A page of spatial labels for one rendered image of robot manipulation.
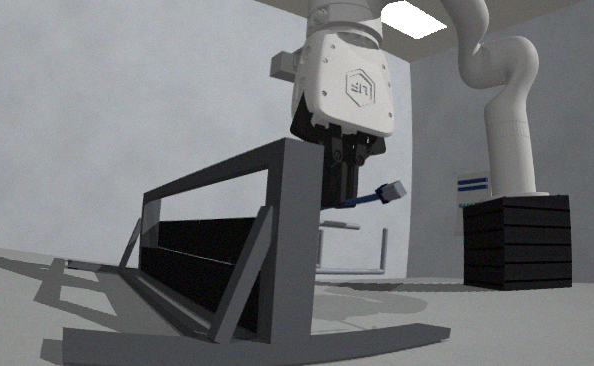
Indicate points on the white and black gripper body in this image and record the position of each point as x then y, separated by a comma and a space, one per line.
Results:
350, 88

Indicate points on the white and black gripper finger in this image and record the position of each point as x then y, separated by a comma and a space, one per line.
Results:
334, 170
355, 157

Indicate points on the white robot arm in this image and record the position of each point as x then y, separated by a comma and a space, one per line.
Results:
512, 61

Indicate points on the dark blue cable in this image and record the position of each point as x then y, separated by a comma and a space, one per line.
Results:
358, 200

